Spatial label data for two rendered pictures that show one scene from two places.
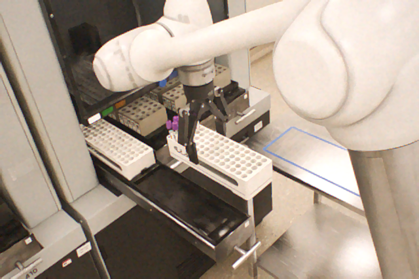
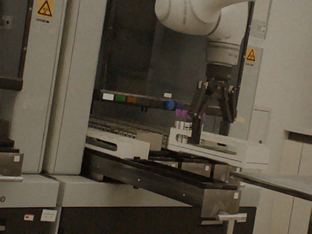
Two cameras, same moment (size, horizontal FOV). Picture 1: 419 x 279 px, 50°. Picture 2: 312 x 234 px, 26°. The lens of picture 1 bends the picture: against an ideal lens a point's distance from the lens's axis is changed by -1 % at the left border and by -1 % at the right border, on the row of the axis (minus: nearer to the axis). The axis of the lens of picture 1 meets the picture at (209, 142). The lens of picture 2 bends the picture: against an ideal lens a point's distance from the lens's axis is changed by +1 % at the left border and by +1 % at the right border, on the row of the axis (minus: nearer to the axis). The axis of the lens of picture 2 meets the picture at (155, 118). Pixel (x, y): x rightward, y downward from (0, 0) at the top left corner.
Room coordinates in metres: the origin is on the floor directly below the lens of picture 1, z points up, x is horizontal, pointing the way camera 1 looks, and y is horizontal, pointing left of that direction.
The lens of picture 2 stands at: (-0.94, 0.19, 1.04)
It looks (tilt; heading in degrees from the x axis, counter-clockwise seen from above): 3 degrees down; 359
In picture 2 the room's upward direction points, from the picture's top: 9 degrees clockwise
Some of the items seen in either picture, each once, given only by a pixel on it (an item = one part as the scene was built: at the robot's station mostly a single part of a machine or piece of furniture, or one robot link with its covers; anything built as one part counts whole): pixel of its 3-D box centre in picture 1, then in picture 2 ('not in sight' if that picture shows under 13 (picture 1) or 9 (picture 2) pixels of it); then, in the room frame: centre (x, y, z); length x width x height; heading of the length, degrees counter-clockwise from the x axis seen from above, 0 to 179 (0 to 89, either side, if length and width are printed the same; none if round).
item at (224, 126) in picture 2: (220, 131); (223, 133); (0.99, -0.03, 0.93); 0.03 x 0.01 x 0.07; 40
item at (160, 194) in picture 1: (152, 184); (140, 174); (0.98, 0.18, 0.78); 0.73 x 0.14 x 0.09; 41
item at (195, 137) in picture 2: (192, 152); (196, 131); (0.92, 0.05, 0.93); 0.03 x 0.01 x 0.07; 40
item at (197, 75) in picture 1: (196, 69); (222, 54); (0.96, 0.01, 1.15); 0.09 x 0.09 x 0.06
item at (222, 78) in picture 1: (217, 81); (213, 147); (1.41, -0.06, 0.85); 0.12 x 0.02 x 0.06; 130
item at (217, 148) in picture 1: (217, 157); (217, 147); (0.93, -0.02, 0.89); 0.30 x 0.10 x 0.06; 40
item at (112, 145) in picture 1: (112, 147); (105, 144); (1.12, 0.30, 0.83); 0.30 x 0.10 x 0.06; 41
